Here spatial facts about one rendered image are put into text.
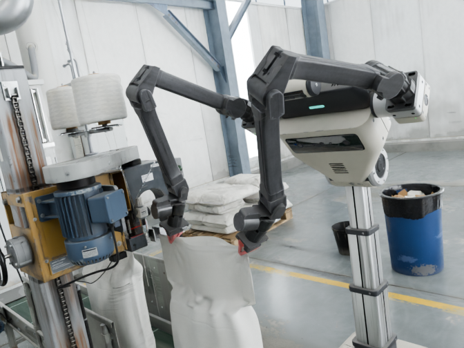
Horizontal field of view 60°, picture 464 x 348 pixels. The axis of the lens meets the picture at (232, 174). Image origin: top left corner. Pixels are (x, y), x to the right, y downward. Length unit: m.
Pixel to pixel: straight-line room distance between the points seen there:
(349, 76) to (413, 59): 8.33
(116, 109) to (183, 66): 5.82
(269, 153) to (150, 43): 5.91
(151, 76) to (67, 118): 0.44
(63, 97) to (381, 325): 1.55
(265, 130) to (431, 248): 2.62
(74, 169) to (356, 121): 0.90
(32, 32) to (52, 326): 3.73
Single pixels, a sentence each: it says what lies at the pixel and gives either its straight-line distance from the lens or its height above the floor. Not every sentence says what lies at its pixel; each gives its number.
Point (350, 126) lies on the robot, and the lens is 1.37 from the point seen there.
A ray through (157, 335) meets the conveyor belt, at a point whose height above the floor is 0.38.
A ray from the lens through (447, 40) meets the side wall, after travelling 9.24.
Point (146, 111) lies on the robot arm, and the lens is 1.31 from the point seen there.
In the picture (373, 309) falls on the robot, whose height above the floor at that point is 0.61.
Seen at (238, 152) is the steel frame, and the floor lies 0.71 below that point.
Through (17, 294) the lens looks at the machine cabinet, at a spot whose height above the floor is 0.09.
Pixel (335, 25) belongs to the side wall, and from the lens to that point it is 10.20.
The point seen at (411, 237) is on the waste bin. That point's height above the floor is 0.32.
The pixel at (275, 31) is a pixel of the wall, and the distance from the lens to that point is 9.29.
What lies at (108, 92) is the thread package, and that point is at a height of 1.62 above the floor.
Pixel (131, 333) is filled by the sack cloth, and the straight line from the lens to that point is 2.09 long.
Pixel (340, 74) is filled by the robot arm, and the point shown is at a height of 1.54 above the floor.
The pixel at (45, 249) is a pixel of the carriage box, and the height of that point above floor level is 1.13.
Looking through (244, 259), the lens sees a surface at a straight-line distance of 1.37.
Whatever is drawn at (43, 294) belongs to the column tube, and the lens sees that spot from 1.61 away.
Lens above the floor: 1.50
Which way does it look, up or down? 9 degrees down
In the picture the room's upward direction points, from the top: 9 degrees counter-clockwise
